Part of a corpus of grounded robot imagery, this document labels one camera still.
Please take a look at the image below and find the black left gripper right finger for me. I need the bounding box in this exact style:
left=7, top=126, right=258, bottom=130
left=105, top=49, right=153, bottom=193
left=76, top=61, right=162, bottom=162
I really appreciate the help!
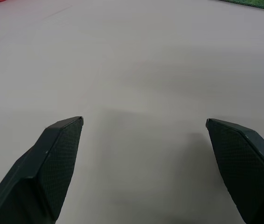
left=205, top=118, right=264, bottom=224

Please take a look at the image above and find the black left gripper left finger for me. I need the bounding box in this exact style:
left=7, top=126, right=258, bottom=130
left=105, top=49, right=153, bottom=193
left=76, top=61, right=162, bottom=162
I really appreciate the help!
left=0, top=116, right=84, bottom=224

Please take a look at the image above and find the green mat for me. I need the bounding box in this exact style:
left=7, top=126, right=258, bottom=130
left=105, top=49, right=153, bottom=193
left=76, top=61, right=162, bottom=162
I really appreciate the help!
left=218, top=0, right=264, bottom=12

